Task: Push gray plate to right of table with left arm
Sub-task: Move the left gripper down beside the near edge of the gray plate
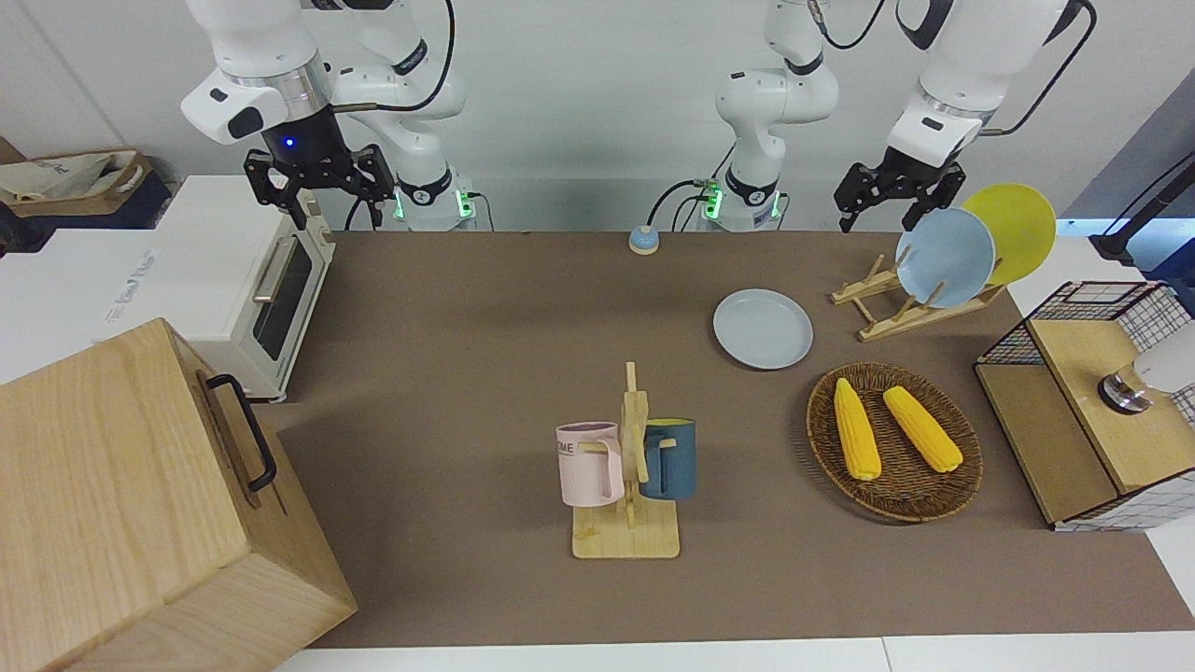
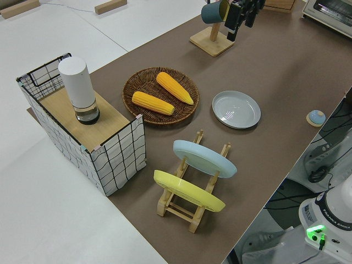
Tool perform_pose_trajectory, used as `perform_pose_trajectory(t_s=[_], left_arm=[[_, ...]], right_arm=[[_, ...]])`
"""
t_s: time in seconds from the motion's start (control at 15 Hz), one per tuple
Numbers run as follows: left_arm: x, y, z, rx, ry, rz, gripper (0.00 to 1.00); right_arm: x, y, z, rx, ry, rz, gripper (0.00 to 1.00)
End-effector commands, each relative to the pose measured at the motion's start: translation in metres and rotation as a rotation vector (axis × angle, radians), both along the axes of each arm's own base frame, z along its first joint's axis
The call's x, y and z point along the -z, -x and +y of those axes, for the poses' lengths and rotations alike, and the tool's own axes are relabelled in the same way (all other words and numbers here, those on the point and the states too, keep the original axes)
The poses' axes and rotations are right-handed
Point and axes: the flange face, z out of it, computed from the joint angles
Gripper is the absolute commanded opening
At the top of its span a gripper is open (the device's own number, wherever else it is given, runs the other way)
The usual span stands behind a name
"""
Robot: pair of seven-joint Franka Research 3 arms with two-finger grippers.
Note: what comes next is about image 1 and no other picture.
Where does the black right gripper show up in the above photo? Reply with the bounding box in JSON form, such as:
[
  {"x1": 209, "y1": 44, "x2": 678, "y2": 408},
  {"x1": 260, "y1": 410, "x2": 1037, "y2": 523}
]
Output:
[{"x1": 244, "y1": 105, "x2": 396, "y2": 231}]

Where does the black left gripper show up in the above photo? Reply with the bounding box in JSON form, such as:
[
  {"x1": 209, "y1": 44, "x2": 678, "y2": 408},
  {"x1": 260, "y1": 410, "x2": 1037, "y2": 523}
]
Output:
[{"x1": 834, "y1": 146, "x2": 968, "y2": 234}]

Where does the gray round plate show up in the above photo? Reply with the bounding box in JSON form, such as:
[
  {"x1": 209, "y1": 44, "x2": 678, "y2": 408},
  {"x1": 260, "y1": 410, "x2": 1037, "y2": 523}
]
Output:
[{"x1": 713, "y1": 289, "x2": 814, "y2": 371}]

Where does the light blue plate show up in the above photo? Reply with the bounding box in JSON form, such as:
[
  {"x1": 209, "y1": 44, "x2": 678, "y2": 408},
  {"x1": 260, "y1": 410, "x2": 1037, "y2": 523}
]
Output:
[{"x1": 895, "y1": 208, "x2": 997, "y2": 310}]

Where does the wooden plate rack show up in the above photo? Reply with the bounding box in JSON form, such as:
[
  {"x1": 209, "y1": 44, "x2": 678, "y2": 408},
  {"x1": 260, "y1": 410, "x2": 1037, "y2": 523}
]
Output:
[{"x1": 831, "y1": 254, "x2": 1008, "y2": 343}]

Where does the yellow plate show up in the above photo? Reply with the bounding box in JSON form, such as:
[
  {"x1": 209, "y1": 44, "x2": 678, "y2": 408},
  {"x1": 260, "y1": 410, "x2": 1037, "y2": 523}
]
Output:
[{"x1": 962, "y1": 184, "x2": 1058, "y2": 287}]

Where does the white toaster oven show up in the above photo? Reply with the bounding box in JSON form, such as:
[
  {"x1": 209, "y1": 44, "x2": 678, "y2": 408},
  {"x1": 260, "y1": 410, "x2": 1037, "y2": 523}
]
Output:
[{"x1": 98, "y1": 175, "x2": 335, "y2": 404}]

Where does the cardboard box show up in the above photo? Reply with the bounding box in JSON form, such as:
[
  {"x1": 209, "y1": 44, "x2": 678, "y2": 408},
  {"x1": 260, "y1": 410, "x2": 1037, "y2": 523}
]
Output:
[{"x1": 0, "y1": 147, "x2": 155, "y2": 220}]

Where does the black stand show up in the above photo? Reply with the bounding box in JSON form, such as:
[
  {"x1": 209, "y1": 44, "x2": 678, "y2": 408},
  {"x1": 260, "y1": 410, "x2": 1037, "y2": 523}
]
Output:
[{"x1": 1088, "y1": 154, "x2": 1195, "y2": 263}]

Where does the brown table mat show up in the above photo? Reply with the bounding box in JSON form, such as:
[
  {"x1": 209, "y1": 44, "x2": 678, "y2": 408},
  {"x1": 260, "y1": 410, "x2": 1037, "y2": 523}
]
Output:
[{"x1": 252, "y1": 231, "x2": 1195, "y2": 650}]

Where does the yellow corn cob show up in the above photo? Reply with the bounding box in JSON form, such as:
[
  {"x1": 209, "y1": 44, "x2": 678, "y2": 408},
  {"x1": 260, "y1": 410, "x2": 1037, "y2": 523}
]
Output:
[
  {"x1": 883, "y1": 385, "x2": 964, "y2": 474},
  {"x1": 834, "y1": 378, "x2": 883, "y2": 482}
]

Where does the white bag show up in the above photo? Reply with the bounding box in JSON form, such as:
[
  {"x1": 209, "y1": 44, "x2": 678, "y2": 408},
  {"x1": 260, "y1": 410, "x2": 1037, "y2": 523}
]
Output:
[{"x1": 0, "y1": 154, "x2": 127, "y2": 203}]

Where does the brown wicker basket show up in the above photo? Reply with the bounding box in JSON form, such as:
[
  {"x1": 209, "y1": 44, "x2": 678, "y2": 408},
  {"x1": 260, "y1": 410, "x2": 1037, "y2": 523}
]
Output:
[{"x1": 807, "y1": 362, "x2": 984, "y2": 523}]

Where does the dark blue mug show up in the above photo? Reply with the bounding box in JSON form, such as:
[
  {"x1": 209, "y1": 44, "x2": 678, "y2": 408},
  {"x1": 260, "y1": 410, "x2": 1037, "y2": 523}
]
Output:
[{"x1": 640, "y1": 418, "x2": 697, "y2": 501}]

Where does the large wooden box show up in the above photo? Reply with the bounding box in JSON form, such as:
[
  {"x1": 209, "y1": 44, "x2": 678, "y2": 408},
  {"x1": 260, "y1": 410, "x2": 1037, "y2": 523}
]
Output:
[{"x1": 0, "y1": 317, "x2": 359, "y2": 672}]

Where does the pink mug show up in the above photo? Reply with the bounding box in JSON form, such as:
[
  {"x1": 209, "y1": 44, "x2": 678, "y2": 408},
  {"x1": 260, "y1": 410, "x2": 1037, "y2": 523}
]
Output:
[{"x1": 556, "y1": 422, "x2": 626, "y2": 508}]

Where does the wooden mug rack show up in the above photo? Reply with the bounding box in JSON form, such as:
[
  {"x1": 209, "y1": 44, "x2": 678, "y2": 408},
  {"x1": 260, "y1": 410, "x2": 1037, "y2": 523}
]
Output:
[{"x1": 571, "y1": 362, "x2": 681, "y2": 560}]

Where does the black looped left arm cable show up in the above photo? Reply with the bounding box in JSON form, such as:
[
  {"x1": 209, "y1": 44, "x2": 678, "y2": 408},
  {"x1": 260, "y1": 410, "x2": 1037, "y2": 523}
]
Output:
[{"x1": 810, "y1": 0, "x2": 905, "y2": 51}]

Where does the black cable with metal connector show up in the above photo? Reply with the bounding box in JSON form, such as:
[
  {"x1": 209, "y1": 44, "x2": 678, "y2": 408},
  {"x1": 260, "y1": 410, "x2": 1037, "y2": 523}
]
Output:
[{"x1": 978, "y1": 0, "x2": 1099, "y2": 138}]

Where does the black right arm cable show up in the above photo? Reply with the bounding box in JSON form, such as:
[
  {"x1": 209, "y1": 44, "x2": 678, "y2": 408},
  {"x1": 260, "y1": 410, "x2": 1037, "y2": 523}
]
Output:
[{"x1": 330, "y1": 0, "x2": 457, "y2": 115}]

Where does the black left base cable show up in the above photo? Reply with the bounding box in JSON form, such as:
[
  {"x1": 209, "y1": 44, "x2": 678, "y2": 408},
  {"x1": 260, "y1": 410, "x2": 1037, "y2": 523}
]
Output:
[{"x1": 647, "y1": 140, "x2": 738, "y2": 232}]

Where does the black box handle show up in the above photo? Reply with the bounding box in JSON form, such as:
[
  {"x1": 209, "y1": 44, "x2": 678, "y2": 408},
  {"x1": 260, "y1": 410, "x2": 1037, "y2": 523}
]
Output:
[{"x1": 205, "y1": 373, "x2": 279, "y2": 494}]

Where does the wire and wood shelf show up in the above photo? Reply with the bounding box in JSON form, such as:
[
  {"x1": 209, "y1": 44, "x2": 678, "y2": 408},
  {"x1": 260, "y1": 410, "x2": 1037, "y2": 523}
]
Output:
[{"x1": 974, "y1": 280, "x2": 1195, "y2": 534}]

